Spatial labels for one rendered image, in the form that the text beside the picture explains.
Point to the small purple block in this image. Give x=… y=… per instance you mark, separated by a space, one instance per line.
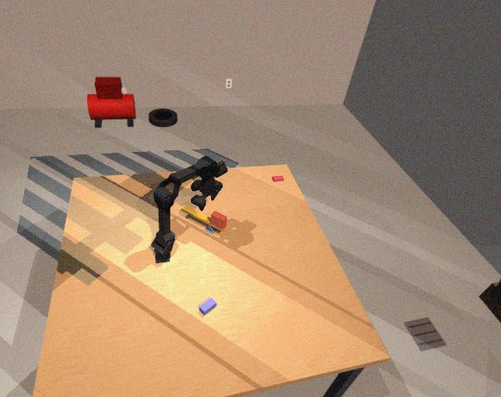
x=207 y=306

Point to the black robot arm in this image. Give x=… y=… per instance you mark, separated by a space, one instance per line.
x=205 y=168

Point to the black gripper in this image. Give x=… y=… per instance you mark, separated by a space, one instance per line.
x=207 y=190

